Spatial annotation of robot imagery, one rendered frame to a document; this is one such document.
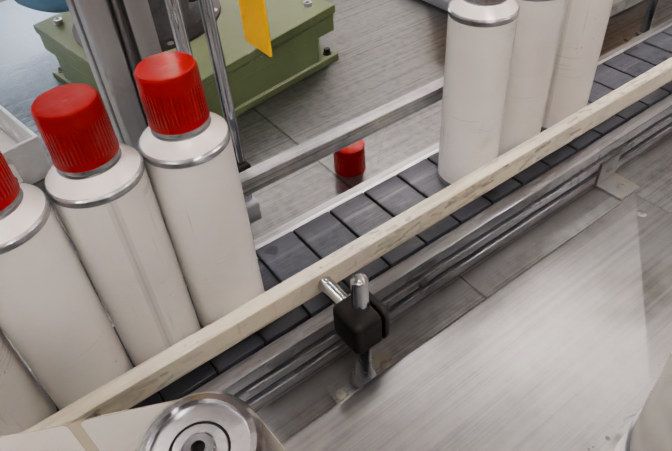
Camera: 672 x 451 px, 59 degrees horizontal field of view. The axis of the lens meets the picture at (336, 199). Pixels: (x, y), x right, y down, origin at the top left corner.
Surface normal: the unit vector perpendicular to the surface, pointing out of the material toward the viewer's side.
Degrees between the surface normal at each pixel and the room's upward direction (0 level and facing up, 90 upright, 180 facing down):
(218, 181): 90
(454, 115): 90
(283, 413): 0
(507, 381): 0
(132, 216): 90
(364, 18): 0
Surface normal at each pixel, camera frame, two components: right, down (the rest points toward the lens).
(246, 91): 0.72, 0.43
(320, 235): -0.06, -0.75
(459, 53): -0.67, 0.52
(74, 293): 0.94, 0.18
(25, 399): 0.99, 0.01
